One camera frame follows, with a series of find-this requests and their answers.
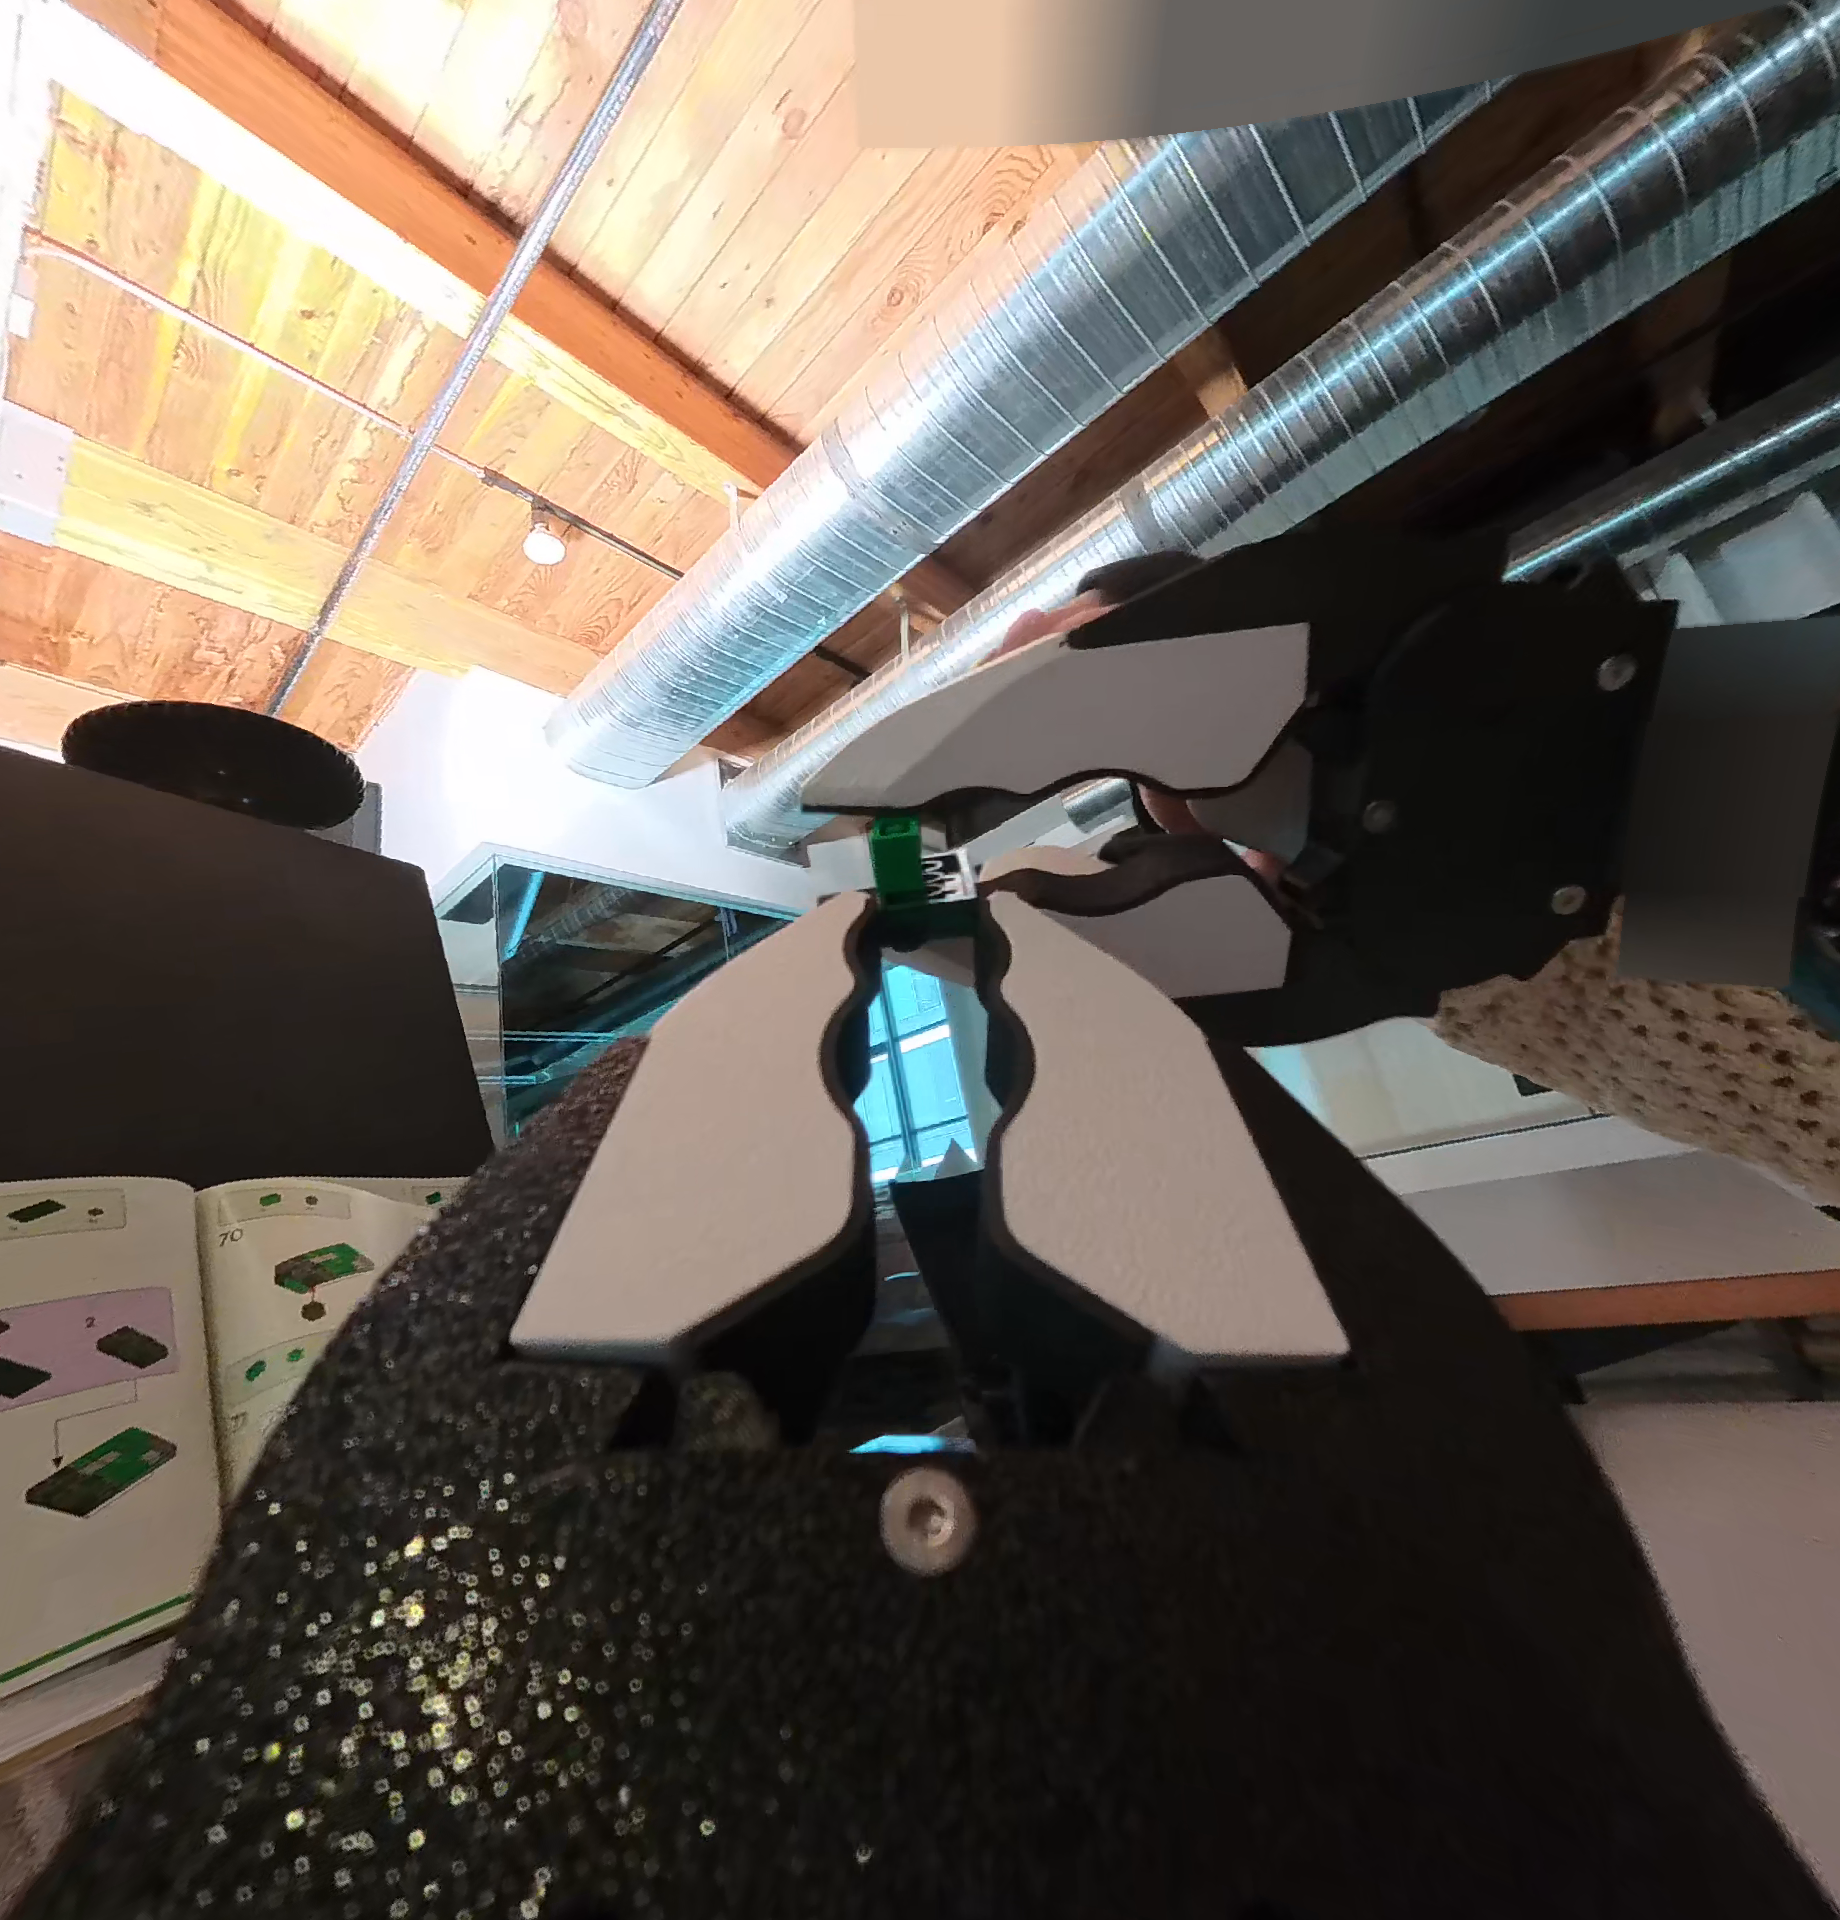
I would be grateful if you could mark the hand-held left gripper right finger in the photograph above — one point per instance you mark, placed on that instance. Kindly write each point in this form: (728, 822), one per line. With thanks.
(1160, 1171)

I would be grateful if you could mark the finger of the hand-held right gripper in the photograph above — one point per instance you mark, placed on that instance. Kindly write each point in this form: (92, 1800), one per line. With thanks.
(1099, 706)
(1204, 938)

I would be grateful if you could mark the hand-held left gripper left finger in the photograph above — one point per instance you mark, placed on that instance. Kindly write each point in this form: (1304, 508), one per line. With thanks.
(695, 1171)

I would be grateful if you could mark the dark green lego assembly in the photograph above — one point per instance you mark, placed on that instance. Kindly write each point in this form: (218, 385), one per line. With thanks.
(919, 923)

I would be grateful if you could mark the person's right forearm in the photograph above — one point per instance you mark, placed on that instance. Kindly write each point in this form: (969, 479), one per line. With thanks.
(1684, 1050)

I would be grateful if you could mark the lego instruction booklet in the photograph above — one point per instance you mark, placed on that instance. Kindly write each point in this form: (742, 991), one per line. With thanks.
(94, 1425)

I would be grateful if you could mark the large window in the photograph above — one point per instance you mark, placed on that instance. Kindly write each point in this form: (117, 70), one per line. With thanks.
(905, 1050)

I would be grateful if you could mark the dark brown panel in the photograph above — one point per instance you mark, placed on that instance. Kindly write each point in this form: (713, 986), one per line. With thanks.
(184, 991)

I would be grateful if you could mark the ceiling track light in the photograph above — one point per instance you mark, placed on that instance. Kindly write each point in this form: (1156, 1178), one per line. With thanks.
(543, 541)

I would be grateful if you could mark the black round object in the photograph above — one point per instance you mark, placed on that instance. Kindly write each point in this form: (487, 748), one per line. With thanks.
(214, 756)

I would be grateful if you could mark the grey ceiling pipe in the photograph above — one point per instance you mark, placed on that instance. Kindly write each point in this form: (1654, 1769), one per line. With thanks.
(454, 375)

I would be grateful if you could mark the glass partition wall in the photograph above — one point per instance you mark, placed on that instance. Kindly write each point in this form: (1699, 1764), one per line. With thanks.
(604, 961)

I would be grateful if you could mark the silver ventilation duct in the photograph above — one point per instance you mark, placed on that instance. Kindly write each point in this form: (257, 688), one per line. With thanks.
(1010, 391)
(1385, 346)
(1715, 473)

